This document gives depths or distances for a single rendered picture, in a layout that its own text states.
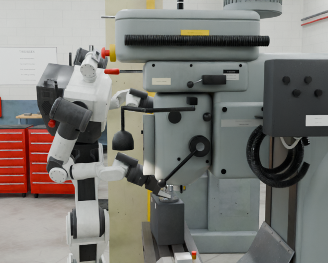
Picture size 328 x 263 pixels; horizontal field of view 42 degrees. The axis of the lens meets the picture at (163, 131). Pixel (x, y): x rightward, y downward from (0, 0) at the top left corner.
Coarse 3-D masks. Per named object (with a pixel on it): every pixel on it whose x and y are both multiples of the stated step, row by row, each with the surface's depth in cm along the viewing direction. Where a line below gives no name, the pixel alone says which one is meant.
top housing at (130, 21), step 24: (120, 24) 133; (144, 24) 132; (168, 24) 133; (192, 24) 133; (216, 24) 134; (240, 24) 135; (120, 48) 134; (144, 48) 133; (168, 48) 134; (192, 48) 134; (216, 48) 135; (240, 48) 136
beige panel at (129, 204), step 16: (112, 0) 309; (128, 0) 310; (144, 0) 311; (160, 0) 312; (112, 32) 312; (112, 64) 314; (128, 64) 315; (112, 80) 316; (128, 80) 317; (112, 96) 317; (112, 112) 318; (128, 112) 320; (112, 128) 320; (128, 128) 321; (112, 160) 323; (112, 192) 326; (128, 192) 327; (144, 192) 328; (112, 208) 327; (128, 208) 328; (144, 208) 329; (112, 224) 329; (128, 224) 330; (112, 240) 330; (128, 240) 331; (112, 256) 332; (128, 256) 333
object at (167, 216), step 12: (156, 204) 190; (168, 204) 188; (180, 204) 188; (156, 216) 190; (168, 216) 188; (180, 216) 189; (156, 228) 191; (168, 228) 189; (180, 228) 190; (156, 240) 192; (168, 240) 189; (180, 240) 190
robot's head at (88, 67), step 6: (90, 54) 184; (96, 54) 185; (84, 60) 180; (90, 60) 179; (84, 66) 177; (90, 66) 177; (96, 66) 180; (84, 72) 179; (90, 72) 179; (90, 78) 184
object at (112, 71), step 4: (112, 68) 155; (116, 68) 155; (104, 72) 155; (108, 72) 154; (112, 72) 154; (116, 72) 155; (120, 72) 155; (124, 72) 155; (128, 72) 155; (132, 72) 156; (136, 72) 156; (140, 72) 156
